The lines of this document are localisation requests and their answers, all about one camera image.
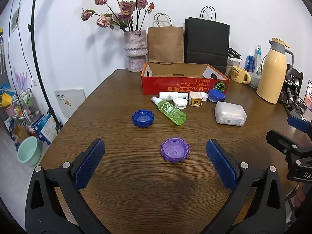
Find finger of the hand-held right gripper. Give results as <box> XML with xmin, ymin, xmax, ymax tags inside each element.
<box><xmin>266</xmin><ymin>130</ymin><xmax>312</xmax><ymax>162</ymax></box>
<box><xmin>288</xmin><ymin>116</ymin><xmax>312</xmax><ymax>133</ymax></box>

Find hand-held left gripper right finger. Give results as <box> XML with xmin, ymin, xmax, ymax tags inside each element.
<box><xmin>206</xmin><ymin>139</ymin><xmax>286</xmax><ymax>234</ymax></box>

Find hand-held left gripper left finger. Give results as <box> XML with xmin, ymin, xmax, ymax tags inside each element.
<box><xmin>25</xmin><ymin>138</ymin><xmax>110</xmax><ymax>234</ymax></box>

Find purple ridged cap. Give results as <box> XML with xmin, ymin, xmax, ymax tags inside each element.
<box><xmin>160</xmin><ymin>138</ymin><xmax>191</xmax><ymax>164</ymax></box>

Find clear plastic box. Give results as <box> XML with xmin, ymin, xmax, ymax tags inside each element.
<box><xmin>214</xmin><ymin>102</ymin><xmax>247</xmax><ymax>127</ymax></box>

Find blue ridged cap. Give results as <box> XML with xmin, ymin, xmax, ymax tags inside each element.
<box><xmin>132</xmin><ymin>110</ymin><xmax>155</xmax><ymax>128</ymax></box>

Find cream cube toy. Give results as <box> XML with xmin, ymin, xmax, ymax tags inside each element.
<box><xmin>188</xmin><ymin>92</ymin><xmax>203</xmax><ymax>107</ymax></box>

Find blue round container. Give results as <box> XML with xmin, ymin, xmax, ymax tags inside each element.
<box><xmin>208</xmin><ymin>89</ymin><xmax>226</xmax><ymax>103</ymax></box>

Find green spray bottle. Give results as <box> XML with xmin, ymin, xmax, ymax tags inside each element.
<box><xmin>151</xmin><ymin>96</ymin><xmax>187</xmax><ymax>126</ymax></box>

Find white plastic bottle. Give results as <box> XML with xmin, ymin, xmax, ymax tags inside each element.
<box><xmin>159</xmin><ymin>92</ymin><xmax>189</xmax><ymax>101</ymax></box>

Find red cardboard box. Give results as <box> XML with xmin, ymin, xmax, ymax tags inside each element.
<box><xmin>141</xmin><ymin>62</ymin><xmax>230</xmax><ymax>95</ymax></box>

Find person's right hand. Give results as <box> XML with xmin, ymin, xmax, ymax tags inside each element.
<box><xmin>294</xmin><ymin>185</ymin><xmax>312</xmax><ymax>216</ymax></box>

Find black laptop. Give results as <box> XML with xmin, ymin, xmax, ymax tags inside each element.
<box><xmin>305</xmin><ymin>79</ymin><xmax>312</xmax><ymax>108</ymax></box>

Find dark wooden chair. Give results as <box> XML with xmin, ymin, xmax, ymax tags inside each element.
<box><xmin>290</xmin><ymin>67</ymin><xmax>304</xmax><ymax>84</ymax></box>

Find cream thermos jug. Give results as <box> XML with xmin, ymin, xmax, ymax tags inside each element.
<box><xmin>256</xmin><ymin>38</ymin><xmax>294</xmax><ymax>104</ymax></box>

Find blue printed carton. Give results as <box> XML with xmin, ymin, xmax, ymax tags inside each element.
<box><xmin>33</xmin><ymin>113</ymin><xmax>59</xmax><ymax>145</ymax></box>

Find white panel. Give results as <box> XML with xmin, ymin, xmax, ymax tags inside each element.
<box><xmin>54</xmin><ymin>88</ymin><xmax>86</xmax><ymax>118</ymax></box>

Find green bucket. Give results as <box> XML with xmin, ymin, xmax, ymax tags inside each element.
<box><xmin>17</xmin><ymin>136</ymin><xmax>42</xmax><ymax>167</ymax></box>

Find pale grey cup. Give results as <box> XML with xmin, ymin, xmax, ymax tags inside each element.
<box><xmin>249</xmin><ymin>72</ymin><xmax>261</xmax><ymax>89</ymax></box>

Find small brown cardboard box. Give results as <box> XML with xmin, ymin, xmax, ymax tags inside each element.
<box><xmin>12</xmin><ymin>125</ymin><xmax>30</xmax><ymax>144</ymax></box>

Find clear bottle with blue label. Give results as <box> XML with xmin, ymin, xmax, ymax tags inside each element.
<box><xmin>253</xmin><ymin>45</ymin><xmax>262</xmax><ymax>75</ymax></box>

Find yellow bear mug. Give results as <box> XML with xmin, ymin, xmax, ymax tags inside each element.
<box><xmin>230</xmin><ymin>66</ymin><xmax>251</xmax><ymax>85</ymax></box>

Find blue drink can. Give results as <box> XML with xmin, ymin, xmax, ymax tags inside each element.
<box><xmin>244</xmin><ymin>55</ymin><xmax>256</xmax><ymax>73</ymax></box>

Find clear jar with clip lid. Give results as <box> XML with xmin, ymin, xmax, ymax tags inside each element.
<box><xmin>225</xmin><ymin>47</ymin><xmax>242</xmax><ymax>76</ymax></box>

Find purple plant decoration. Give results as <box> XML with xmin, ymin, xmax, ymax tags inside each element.
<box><xmin>13</xmin><ymin>67</ymin><xmax>28</xmax><ymax>95</ymax></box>

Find black light stand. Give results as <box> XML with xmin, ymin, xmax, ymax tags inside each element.
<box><xmin>27</xmin><ymin>0</ymin><xmax>64</xmax><ymax>139</ymax></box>

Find pink marbled vase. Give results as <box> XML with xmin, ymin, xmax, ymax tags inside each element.
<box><xmin>124</xmin><ymin>30</ymin><xmax>149</xmax><ymax>73</ymax></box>

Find black paper bag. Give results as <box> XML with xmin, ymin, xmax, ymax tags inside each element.
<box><xmin>184</xmin><ymin>6</ymin><xmax>230</xmax><ymax>75</ymax></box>

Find brown paper bag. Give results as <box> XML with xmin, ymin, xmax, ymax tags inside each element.
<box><xmin>147</xmin><ymin>13</ymin><xmax>184</xmax><ymax>64</ymax></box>

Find dried pink roses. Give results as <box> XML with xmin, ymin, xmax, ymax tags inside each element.
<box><xmin>81</xmin><ymin>0</ymin><xmax>155</xmax><ymax>32</ymax></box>

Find tangle of cables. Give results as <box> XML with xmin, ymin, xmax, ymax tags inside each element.
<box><xmin>279</xmin><ymin>78</ymin><xmax>308</xmax><ymax>117</ymax></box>

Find wire shelf cart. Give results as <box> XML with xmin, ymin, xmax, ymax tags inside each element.
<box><xmin>0</xmin><ymin>88</ymin><xmax>41</xmax><ymax>137</ymax></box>

